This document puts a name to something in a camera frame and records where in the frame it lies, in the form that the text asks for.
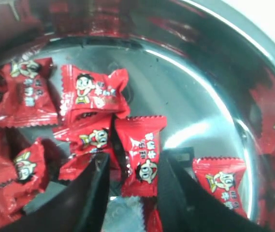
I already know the red cartoon candy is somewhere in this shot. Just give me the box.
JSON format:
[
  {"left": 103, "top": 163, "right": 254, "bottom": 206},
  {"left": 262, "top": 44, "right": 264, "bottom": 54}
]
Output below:
[
  {"left": 0, "top": 58, "right": 58, "bottom": 128},
  {"left": 192, "top": 157, "right": 247, "bottom": 218},
  {"left": 115, "top": 116, "right": 167, "bottom": 197},
  {"left": 60, "top": 64, "right": 130, "bottom": 123}
]

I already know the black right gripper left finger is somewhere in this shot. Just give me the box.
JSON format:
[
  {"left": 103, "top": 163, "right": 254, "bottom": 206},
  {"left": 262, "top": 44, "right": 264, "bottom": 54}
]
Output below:
[{"left": 0, "top": 153, "right": 110, "bottom": 232}]

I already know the red wrapped candy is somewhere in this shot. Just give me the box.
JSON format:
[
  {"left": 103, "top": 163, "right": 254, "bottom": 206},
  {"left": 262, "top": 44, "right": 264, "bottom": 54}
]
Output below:
[
  {"left": 53, "top": 114, "right": 120, "bottom": 170},
  {"left": 0, "top": 138, "right": 49, "bottom": 214}
]

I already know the round steel plate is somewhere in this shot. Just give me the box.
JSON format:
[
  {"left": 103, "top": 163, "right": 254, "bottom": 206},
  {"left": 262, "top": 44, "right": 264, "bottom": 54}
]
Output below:
[{"left": 0, "top": 0, "right": 275, "bottom": 232}]

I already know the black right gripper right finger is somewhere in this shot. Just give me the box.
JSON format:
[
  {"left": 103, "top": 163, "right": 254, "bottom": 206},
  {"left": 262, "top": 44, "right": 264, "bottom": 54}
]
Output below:
[{"left": 158, "top": 147, "right": 275, "bottom": 232}]

